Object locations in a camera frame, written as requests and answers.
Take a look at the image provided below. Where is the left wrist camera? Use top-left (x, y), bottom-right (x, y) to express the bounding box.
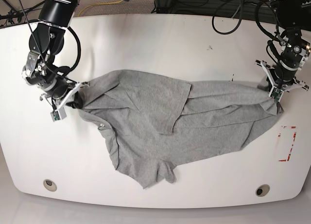
top-left (269, 86), bottom-right (284, 103)

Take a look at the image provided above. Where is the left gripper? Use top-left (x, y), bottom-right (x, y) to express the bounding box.
top-left (256, 34), bottom-right (311, 93)

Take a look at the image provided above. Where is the table grommet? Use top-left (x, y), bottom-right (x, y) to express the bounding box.
top-left (255, 184), bottom-right (270, 197)
top-left (43, 179), bottom-right (57, 192)

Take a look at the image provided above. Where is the yellow cable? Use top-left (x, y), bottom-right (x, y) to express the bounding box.
top-left (78, 0), bottom-right (123, 17)

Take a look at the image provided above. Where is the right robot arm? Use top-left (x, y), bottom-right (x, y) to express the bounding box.
top-left (22, 0), bottom-right (82, 110)

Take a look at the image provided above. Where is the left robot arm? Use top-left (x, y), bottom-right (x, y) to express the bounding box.
top-left (255, 0), bottom-right (311, 96)

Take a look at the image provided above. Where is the grey T-shirt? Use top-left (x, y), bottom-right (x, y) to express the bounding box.
top-left (79, 70), bottom-right (283, 188)

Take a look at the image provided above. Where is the red tape rectangle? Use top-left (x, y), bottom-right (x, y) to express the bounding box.
top-left (276, 126), bottom-right (297, 162)

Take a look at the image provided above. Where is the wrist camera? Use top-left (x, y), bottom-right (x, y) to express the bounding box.
top-left (51, 107), bottom-right (67, 122)
top-left (269, 86), bottom-right (284, 103)

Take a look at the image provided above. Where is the black cable bundle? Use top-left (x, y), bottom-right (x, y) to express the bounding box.
top-left (152, 0), bottom-right (267, 35)

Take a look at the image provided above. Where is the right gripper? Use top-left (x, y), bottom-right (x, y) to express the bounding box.
top-left (22, 51), bottom-right (90, 109)

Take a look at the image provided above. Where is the right table grommet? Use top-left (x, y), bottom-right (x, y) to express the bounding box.
top-left (255, 184), bottom-right (270, 197)

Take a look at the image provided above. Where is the left table grommet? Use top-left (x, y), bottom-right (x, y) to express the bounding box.
top-left (43, 179), bottom-right (57, 192)

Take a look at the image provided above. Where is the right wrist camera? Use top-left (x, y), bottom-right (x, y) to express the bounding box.
top-left (51, 107), bottom-right (67, 122)

